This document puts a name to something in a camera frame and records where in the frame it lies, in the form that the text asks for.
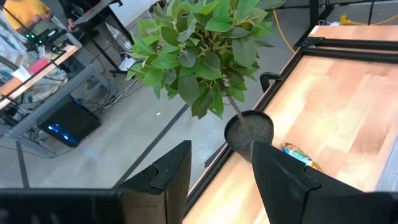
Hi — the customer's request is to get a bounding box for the person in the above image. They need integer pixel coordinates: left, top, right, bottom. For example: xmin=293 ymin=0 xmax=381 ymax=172
xmin=57 ymin=0 xmax=94 ymax=32
xmin=0 ymin=0 xmax=52 ymax=32

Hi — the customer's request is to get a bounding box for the black standing desk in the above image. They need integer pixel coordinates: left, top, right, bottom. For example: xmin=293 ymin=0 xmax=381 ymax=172
xmin=73 ymin=0 xmax=134 ymax=75

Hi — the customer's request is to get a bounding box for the yellow extension cable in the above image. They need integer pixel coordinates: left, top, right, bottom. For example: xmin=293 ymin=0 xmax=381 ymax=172
xmin=272 ymin=9 xmax=398 ymax=54

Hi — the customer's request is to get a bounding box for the black robot with green lights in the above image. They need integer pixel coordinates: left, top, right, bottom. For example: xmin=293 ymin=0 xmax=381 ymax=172
xmin=24 ymin=27 xmax=68 ymax=54

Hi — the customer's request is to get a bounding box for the green leafy plant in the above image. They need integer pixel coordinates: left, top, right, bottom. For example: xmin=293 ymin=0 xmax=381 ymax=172
xmin=126 ymin=0 xmax=285 ymax=131

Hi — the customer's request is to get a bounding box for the black computer with blue lights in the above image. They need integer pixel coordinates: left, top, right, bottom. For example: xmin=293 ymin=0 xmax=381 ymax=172
xmin=37 ymin=95 xmax=103 ymax=149

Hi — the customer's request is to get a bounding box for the black frame handle hook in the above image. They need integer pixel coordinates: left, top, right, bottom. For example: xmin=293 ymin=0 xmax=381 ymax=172
xmin=259 ymin=72 xmax=284 ymax=93

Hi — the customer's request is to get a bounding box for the blue orange granola bar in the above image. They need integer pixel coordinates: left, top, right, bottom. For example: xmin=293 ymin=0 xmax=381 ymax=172
xmin=280 ymin=142 xmax=323 ymax=172

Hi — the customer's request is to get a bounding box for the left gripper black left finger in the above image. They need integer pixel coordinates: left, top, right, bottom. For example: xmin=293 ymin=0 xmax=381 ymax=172
xmin=0 ymin=139 xmax=192 ymax=224

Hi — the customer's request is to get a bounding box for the black floor stand leg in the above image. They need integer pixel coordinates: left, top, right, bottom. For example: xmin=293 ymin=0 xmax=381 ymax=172
xmin=294 ymin=0 xmax=398 ymax=47

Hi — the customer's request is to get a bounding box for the black aluminium table frame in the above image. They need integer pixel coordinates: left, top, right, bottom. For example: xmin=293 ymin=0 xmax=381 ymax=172
xmin=183 ymin=35 xmax=398 ymax=217

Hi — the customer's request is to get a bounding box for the black plant pot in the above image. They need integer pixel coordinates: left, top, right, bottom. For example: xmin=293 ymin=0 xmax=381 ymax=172
xmin=223 ymin=109 xmax=275 ymax=161

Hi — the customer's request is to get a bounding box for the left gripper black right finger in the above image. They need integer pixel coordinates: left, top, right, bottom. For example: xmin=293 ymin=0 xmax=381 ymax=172
xmin=251 ymin=139 xmax=398 ymax=224

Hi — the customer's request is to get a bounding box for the wooden side table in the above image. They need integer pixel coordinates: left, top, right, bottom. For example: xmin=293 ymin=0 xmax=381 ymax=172
xmin=0 ymin=43 xmax=82 ymax=110

